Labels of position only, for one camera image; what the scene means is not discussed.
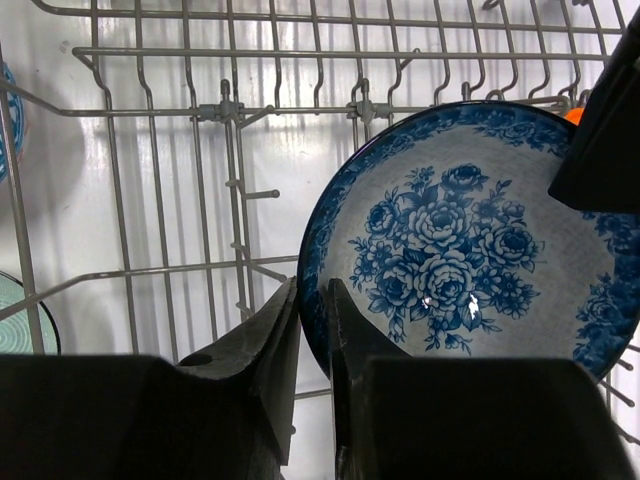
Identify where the orange bowl white inside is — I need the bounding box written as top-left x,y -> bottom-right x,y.
564,107 -> 584,125

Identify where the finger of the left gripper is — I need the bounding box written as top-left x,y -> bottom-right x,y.
548,14 -> 639,213

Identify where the blue triangle pattern bowl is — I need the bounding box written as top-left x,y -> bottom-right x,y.
0,62 -> 27,184

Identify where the blue floral bowl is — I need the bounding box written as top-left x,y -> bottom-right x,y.
297,101 -> 639,378

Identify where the light teal bowl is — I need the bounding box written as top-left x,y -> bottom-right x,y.
1,272 -> 61,355

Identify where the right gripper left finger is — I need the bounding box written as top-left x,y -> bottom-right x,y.
1,279 -> 300,479

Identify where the grey wire dish rack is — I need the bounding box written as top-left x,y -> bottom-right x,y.
1,1 -> 636,360

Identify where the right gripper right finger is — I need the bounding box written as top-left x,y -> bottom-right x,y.
325,279 -> 635,479

